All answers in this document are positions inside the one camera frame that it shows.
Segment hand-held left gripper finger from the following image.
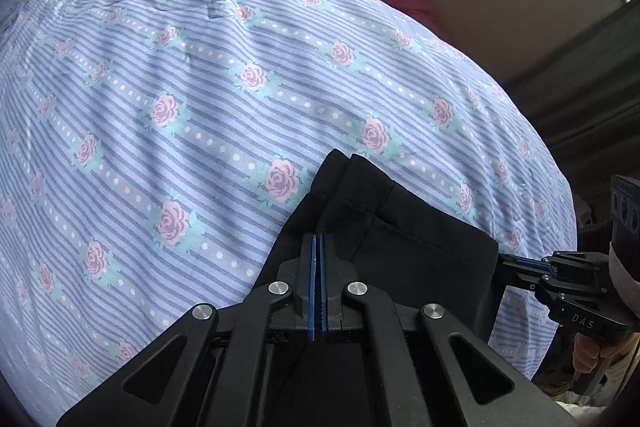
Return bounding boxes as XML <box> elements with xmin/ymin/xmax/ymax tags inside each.
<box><xmin>55</xmin><ymin>233</ymin><xmax>317</xmax><ymax>427</ymax></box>
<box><xmin>319</xmin><ymin>233</ymin><xmax>581</xmax><ymax>427</ymax></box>

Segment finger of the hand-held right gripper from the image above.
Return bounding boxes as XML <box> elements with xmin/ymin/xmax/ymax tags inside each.
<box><xmin>497</xmin><ymin>253</ymin><xmax>555</xmax><ymax>273</ymax></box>
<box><xmin>502</xmin><ymin>271</ymin><xmax>548</xmax><ymax>295</ymax></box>

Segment grey curtain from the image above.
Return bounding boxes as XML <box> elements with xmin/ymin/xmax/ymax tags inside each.
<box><xmin>504</xmin><ymin>1</ymin><xmax>640</xmax><ymax>180</ymax></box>

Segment blue striped floral bed sheet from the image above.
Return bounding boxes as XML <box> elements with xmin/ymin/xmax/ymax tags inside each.
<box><xmin>0</xmin><ymin>0</ymin><xmax>577</xmax><ymax>410</ymax></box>

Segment person's right hand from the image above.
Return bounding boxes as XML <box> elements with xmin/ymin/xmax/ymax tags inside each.
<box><xmin>571</xmin><ymin>334</ymin><xmax>610</xmax><ymax>376</ymax></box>

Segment black pants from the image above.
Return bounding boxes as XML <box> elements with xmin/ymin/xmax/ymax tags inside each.
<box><xmin>239</xmin><ymin>149</ymin><xmax>501</xmax><ymax>427</ymax></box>

